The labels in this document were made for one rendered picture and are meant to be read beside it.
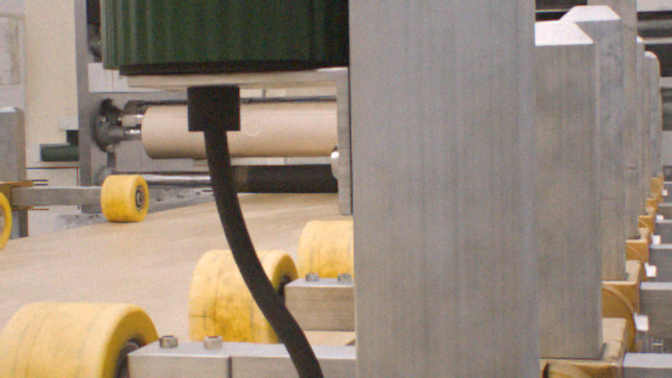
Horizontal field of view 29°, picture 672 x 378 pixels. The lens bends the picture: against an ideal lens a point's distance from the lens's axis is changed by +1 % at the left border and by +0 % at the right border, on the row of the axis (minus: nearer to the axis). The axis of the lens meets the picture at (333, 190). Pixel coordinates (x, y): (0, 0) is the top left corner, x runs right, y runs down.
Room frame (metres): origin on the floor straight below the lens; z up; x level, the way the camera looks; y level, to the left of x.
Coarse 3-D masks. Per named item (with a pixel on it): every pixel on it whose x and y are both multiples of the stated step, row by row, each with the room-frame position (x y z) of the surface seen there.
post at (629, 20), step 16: (592, 0) 1.00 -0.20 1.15; (608, 0) 1.00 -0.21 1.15; (624, 0) 0.99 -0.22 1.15; (624, 16) 0.99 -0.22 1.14; (624, 32) 0.99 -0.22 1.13; (624, 48) 0.99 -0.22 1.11; (624, 64) 0.99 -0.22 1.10; (624, 80) 0.99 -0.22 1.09; (624, 96) 0.99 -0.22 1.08; (624, 112) 0.99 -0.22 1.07; (624, 128) 0.99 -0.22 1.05
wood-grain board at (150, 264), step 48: (48, 240) 1.91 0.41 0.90; (96, 240) 1.89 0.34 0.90; (144, 240) 1.87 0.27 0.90; (192, 240) 1.85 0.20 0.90; (288, 240) 1.82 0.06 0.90; (0, 288) 1.35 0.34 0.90; (48, 288) 1.34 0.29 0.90; (96, 288) 1.33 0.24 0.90; (144, 288) 1.32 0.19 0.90; (336, 336) 1.00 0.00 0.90
